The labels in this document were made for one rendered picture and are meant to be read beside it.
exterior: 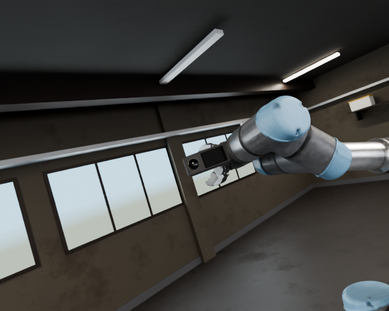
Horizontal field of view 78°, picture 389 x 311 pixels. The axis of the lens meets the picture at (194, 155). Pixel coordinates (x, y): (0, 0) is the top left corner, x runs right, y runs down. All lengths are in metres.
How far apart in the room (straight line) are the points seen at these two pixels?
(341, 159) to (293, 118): 0.13
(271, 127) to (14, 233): 3.54
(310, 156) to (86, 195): 3.58
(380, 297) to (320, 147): 0.43
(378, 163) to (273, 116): 0.43
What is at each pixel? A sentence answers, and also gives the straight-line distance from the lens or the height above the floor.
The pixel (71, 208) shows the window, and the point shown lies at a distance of 3.80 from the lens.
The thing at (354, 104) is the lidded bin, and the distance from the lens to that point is 7.08.
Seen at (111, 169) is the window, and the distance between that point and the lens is 4.00.
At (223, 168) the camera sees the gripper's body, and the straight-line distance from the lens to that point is 0.57.
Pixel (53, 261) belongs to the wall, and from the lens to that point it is 3.83.
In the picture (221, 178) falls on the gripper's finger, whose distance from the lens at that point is 0.60.
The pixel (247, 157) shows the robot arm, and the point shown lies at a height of 1.73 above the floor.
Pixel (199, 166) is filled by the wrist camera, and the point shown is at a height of 1.74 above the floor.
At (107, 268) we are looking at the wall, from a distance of 4.01.
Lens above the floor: 1.75
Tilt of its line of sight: 2 degrees up
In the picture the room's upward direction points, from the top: 17 degrees counter-clockwise
